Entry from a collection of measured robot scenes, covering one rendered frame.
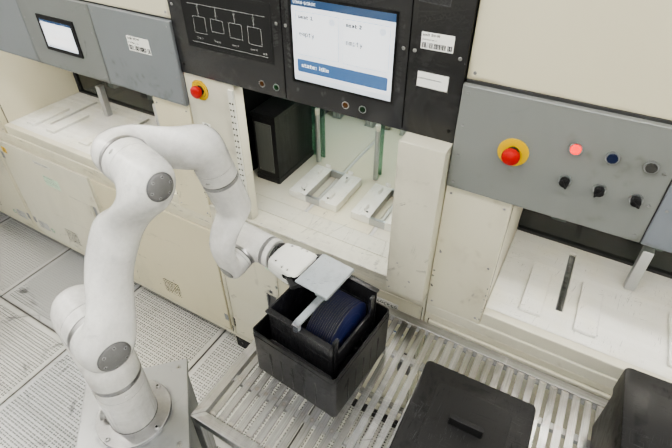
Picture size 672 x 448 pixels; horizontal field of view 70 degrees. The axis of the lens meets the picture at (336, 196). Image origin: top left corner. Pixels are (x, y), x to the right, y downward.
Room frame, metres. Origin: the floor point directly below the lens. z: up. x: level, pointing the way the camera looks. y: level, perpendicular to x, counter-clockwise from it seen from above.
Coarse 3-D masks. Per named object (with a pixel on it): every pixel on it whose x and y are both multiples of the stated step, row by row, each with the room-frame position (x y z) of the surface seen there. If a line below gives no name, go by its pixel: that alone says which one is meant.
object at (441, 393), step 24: (432, 384) 0.69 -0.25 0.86; (456, 384) 0.69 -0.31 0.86; (480, 384) 0.69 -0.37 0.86; (408, 408) 0.63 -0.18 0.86; (432, 408) 0.63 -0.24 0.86; (456, 408) 0.63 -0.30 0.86; (480, 408) 0.63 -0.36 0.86; (504, 408) 0.63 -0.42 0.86; (528, 408) 0.63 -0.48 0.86; (408, 432) 0.57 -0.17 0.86; (432, 432) 0.57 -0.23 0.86; (456, 432) 0.57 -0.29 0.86; (480, 432) 0.56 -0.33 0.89; (504, 432) 0.57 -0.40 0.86; (528, 432) 0.57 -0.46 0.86
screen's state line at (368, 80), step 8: (304, 64) 1.20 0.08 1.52; (312, 64) 1.19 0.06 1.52; (320, 64) 1.18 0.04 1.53; (312, 72) 1.19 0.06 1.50; (320, 72) 1.18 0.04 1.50; (328, 72) 1.17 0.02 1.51; (336, 72) 1.16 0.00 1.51; (344, 72) 1.14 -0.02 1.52; (352, 72) 1.13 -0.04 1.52; (360, 72) 1.12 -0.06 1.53; (344, 80) 1.14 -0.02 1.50; (352, 80) 1.13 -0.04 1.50; (360, 80) 1.12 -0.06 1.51; (368, 80) 1.11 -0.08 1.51; (376, 80) 1.10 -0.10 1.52; (384, 80) 1.09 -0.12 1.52; (376, 88) 1.10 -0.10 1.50; (384, 88) 1.09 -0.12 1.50
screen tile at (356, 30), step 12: (348, 24) 1.14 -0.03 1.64; (360, 24) 1.12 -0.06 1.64; (372, 24) 1.11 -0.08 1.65; (348, 36) 1.14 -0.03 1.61; (360, 36) 1.12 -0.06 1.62; (372, 36) 1.11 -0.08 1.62; (348, 48) 1.14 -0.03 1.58; (384, 48) 1.09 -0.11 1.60; (348, 60) 1.14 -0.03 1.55; (360, 60) 1.12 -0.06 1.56; (372, 60) 1.11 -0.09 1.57; (384, 60) 1.09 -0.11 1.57; (384, 72) 1.09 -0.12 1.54
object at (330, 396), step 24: (384, 312) 0.89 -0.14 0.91; (264, 336) 0.79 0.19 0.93; (384, 336) 0.86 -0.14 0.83; (264, 360) 0.79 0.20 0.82; (288, 360) 0.74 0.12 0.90; (360, 360) 0.75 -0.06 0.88; (288, 384) 0.75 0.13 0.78; (312, 384) 0.70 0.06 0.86; (336, 384) 0.66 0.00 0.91; (336, 408) 0.66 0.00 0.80
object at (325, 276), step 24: (312, 264) 0.88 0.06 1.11; (336, 264) 0.88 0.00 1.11; (288, 288) 0.88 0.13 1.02; (312, 288) 0.80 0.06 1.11; (336, 288) 0.80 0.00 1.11; (360, 288) 0.90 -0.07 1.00; (288, 312) 0.87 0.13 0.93; (312, 312) 0.79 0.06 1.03; (288, 336) 0.78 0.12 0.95; (312, 336) 0.73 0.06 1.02; (360, 336) 0.81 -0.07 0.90; (312, 360) 0.73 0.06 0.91; (336, 360) 0.72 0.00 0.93
